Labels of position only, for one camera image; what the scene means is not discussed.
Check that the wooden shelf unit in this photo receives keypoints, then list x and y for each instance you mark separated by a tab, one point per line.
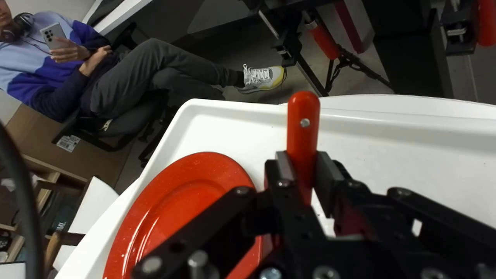
47	181

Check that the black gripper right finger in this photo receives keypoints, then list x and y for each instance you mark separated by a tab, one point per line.
362	207

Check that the smartphone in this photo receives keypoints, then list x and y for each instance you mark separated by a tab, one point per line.
54	35

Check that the black office chair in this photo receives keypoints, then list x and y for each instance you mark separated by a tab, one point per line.
103	130

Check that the red plate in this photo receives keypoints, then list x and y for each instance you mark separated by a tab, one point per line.
176	207

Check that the white desk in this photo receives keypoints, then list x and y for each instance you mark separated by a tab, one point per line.
119	13

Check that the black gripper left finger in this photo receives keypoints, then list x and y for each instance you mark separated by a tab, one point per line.
282	207

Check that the black floor stand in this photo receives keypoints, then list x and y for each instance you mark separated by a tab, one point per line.
300	52

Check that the seated person in blue jacket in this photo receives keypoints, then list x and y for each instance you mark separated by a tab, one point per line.
134	79

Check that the white plastic tray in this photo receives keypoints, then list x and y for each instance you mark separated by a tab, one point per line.
413	150

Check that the brown cardboard panel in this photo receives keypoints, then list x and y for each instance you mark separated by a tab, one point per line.
41	141

